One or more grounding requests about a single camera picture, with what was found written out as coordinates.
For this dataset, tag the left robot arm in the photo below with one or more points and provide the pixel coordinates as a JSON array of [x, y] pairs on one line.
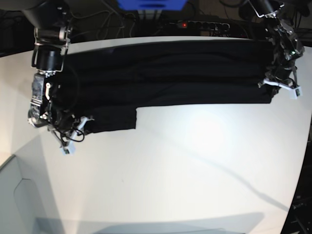
[[287, 48]]

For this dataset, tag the black T-shirt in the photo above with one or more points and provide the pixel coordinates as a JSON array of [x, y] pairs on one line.
[[112, 83]]

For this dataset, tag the blue plastic box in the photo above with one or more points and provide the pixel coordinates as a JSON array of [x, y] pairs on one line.
[[132, 5]]

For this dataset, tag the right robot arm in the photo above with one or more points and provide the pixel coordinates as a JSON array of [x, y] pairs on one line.
[[52, 35]]

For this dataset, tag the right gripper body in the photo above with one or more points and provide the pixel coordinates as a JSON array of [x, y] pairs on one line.
[[68, 129]]

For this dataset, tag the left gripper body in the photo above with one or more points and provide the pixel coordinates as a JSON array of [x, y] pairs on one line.
[[272, 80]]

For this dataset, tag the black power strip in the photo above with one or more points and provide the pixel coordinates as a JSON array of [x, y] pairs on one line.
[[203, 26]]

